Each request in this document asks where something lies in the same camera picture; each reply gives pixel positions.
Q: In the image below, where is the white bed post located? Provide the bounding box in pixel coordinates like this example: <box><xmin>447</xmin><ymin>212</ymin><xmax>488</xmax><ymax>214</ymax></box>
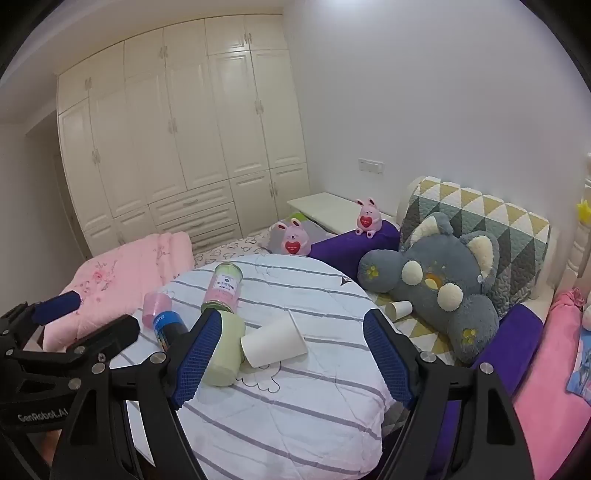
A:
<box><xmin>568</xmin><ymin>152</ymin><xmax>591</xmax><ymax>278</ymax></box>

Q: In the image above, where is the yellow patterned sheet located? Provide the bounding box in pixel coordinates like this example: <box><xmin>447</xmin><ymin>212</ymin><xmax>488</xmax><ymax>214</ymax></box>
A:
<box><xmin>374</xmin><ymin>295</ymin><xmax>462</xmax><ymax>365</ymax></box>

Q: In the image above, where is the white nightstand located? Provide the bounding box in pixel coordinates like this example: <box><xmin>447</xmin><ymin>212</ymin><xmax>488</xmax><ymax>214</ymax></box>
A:
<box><xmin>287</xmin><ymin>191</ymin><xmax>398</xmax><ymax>234</ymax></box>

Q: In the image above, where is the pink and green bottle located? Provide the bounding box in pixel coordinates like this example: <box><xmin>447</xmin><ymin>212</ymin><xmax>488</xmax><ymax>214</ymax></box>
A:
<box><xmin>202</xmin><ymin>261</ymin><xmax>245</xmax><ymax>317</ymax></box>

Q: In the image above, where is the pink floral quilt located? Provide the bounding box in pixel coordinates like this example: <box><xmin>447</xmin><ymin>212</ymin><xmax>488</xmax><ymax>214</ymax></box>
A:
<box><xmin>41</xmin><ymin>232</ymin><xmax>195</xmax><ymax>354</ymax></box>

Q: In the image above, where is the triangle pattern quilted cover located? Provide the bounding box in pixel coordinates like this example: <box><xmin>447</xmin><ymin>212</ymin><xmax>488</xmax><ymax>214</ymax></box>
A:
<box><xmin>399</xmin><ymin>176</ymin><xmax>552</xmax><ymax>319</ymax></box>

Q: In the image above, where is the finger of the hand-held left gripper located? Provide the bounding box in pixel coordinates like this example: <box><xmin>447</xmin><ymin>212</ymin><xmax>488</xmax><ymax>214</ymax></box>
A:
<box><xmin>0</xmin><ymin>290</ymin><xmax>82</xmax><ymax>345</ymax></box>
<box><xmin>68</xmin><ymin>316</ymin><xmax>140</xmax><ymax>366</ymax></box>

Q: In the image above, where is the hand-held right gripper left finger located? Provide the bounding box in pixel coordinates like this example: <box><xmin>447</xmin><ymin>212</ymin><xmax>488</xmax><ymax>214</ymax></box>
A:
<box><xmin>55</xmin><ymin>309</ymin><xmax>223</xmax><ymax>480</ymax></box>

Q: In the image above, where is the purple pillow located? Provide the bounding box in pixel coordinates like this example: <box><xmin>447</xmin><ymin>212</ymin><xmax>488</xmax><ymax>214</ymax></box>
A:
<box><xmin>308</xmin><ymin>220</ymin><xmax>402</xmax><ymax>274</ymax></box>

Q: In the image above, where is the purple blanket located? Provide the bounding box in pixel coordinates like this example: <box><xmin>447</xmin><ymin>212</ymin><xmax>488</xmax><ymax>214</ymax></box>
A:
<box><xmin>416</xmin><ymin>302</ymin><xmax>550</xmax><ymax>480</ymax></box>

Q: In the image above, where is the white striped quilt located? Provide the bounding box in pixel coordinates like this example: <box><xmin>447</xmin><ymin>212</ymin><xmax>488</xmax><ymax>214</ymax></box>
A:
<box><xmin>111</xmin><ymin>255</ymin><xmax>407</xmax><ymax>480</ymax></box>

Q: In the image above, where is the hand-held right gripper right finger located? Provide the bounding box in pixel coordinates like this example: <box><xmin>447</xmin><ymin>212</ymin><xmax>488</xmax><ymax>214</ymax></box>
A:
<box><xmin>363</xmin><ymin>309</ymin><xmax>541</xmax><ymax>480</ymax></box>

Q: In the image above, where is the pink plastic cup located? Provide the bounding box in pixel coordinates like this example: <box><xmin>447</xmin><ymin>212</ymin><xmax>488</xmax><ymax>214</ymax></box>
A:
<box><xmin>143</xmin><ymin>292</ymin><xmax>172</xmax><ymax>329</ymax></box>

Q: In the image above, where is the cartoon printed cloth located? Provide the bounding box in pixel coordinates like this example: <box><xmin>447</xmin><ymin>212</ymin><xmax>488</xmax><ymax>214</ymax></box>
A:
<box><xmin>567</xmin><ymin>330</ymin><xmax>591</xmax><ymax>398</ymax></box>

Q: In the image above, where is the grey plush mouse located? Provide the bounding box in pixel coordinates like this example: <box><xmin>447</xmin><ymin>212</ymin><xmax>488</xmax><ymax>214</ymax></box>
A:
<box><xmin>358</xmin><ymin>212</ymin><xmax>502</xmax><ymax>365</ymax></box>

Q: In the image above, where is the pink plush bunny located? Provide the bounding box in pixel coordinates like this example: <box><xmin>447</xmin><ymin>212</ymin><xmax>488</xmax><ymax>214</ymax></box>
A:
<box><xmin>355</xmin><ymin>198</ymin><xmax>382</xmax><ymax>238</ymax></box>
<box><xmin>269</xmin><ymin>219</ymin><xmax>311</xmax><ymax>256</ymax></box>

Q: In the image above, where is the pink fleece blanket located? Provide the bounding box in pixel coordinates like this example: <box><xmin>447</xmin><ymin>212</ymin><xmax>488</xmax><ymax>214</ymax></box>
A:
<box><xmin>512</xmin><ymin>288</ymin><xmax>591</xmax><ymax>480</ymax></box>

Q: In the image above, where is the black bottle with blue label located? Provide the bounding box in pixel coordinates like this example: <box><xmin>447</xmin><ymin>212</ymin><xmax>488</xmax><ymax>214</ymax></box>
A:
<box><xmin>153</xmin><ymin>311</ymin><xmax>190</xmax><ymax>352</ymax></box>

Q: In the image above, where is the pale green cup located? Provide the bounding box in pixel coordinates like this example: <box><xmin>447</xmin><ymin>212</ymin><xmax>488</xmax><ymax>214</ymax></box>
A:
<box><xmin>202</xmin><ymin>311</ymin><xmax>247</xmax><ymax>387</ymax></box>

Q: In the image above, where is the heart print bedsheet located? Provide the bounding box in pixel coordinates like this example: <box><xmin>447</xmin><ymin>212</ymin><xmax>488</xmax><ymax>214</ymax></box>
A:
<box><xmin>194</xmin><ymin>231</ymin><xmax>278</xmax><ymax>268</ymax></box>

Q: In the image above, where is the cream wardrobe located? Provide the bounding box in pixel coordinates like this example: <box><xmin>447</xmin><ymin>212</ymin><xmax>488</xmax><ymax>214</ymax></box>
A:
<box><xmin>56</xmin><ymin>13</ymin><xmax>311</xmax><ymax>257</ymax></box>

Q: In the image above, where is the small white paper cup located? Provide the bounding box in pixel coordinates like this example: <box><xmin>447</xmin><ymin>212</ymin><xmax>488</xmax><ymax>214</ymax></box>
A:
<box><xmin>385</xmin><ymin>300</ymin><xmax>413</xmax><ymax>321</ymax></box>

